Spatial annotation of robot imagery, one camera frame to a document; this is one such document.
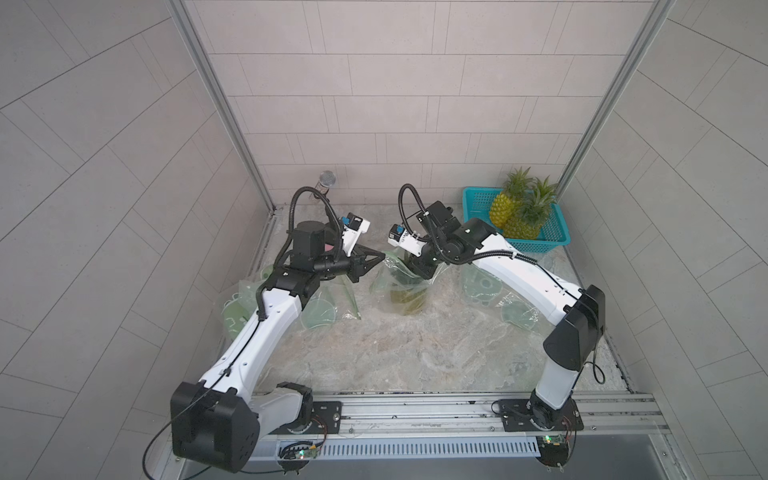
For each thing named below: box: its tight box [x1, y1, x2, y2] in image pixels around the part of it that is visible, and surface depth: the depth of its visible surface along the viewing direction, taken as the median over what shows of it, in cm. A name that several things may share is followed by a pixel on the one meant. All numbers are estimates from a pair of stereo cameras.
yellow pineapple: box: [490, 166, 535, 229], surface depth 100 cm
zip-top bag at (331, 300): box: [300, 274, 361, 329], surface depth 88 cm
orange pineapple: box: [536, 175, 557, 209], surface depth 91 cm
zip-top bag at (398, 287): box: [369, 250, 447, 316], surface depth 76 cm
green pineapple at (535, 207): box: [503, 175, 558, 240], surface depth 93 cm
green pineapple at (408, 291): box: [390, 267, 428, 316], surface depth 77 cm
